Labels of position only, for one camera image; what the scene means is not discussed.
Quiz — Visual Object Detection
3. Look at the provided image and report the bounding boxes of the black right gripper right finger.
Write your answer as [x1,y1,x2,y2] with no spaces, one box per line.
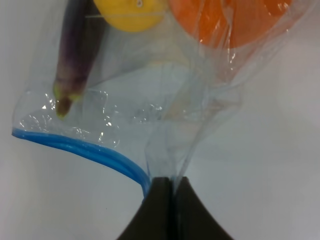
[173,177,233,240]

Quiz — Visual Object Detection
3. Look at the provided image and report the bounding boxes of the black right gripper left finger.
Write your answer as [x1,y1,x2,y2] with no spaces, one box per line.
[118,177,172,240]

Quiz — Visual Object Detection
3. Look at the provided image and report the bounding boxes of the clear zip bag blue seal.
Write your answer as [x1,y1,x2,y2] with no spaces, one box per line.
[11,0,316,194]

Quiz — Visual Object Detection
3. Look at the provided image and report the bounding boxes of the purple eggplant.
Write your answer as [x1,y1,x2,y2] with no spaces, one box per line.
[53,0,107,118]

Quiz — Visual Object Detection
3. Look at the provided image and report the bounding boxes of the orange fruit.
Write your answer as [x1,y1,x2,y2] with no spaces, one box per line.
[169,0,292,48]

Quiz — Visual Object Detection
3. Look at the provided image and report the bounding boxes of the yellow pear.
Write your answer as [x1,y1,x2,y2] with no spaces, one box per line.
[94,0,168,33]

